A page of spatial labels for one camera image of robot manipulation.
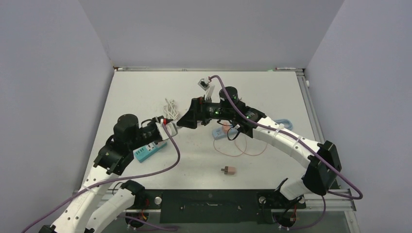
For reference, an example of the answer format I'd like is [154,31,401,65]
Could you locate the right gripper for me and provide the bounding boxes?
[177,94,234,129]

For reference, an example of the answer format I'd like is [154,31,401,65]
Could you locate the light blue power strip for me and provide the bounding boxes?
[211,126,230,140]

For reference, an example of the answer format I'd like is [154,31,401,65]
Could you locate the thin pink charging cable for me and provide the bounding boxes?
[213,135,268,158]

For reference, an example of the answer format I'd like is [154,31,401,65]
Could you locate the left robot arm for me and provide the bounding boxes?
[40,114,169,233]

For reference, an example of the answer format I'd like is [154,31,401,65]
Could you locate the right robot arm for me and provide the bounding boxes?
[177,86,342,208]

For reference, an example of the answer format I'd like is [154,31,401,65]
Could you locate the teal power strip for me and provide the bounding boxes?
[133,141,167,163]

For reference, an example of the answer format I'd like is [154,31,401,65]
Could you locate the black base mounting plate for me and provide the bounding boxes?
[125,189,306,224]

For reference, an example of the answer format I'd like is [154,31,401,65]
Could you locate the white coiled cable left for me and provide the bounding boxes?
[162,98,183,123]

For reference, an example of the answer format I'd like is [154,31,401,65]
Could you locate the brown wall charger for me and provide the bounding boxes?
[221,166,236,175]

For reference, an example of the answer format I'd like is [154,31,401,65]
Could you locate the aluminium front frame rail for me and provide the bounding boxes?
[72,189,357,213]

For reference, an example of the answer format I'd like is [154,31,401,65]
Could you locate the aluminium frame rail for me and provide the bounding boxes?
[294,69,341,196]
[72,189,357,213]

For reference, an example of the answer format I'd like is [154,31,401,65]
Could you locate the aluminium right frame rail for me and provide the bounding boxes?
[294,69,341,196]

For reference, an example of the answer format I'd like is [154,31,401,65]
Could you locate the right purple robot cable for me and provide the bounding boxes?
[208,75,364,231]

